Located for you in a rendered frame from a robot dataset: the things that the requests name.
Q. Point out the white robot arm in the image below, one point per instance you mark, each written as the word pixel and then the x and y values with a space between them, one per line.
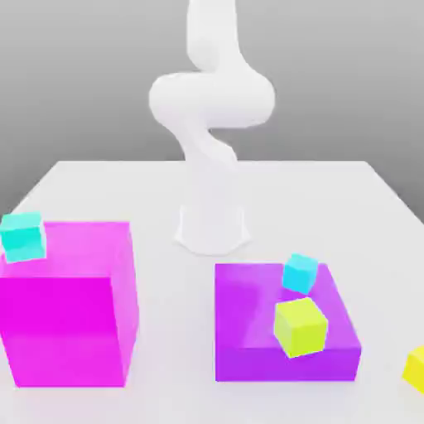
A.
pixel 212 99

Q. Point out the small sky blue cube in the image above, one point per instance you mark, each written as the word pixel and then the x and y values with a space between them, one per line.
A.
pixel 299 273

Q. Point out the small lime green cube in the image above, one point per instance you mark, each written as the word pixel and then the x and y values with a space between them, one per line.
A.
pixel 299 328

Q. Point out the small turquoise cube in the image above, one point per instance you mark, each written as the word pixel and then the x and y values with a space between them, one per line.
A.
pixel 23 237

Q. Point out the small yellow cube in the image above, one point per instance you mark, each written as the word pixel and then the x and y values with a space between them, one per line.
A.
pixel 415 367

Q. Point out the large purple box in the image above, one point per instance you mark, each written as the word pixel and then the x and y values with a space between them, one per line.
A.
pixel 245 331

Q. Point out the large magenta box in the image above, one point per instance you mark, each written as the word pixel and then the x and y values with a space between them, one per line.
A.
pixel 59 328

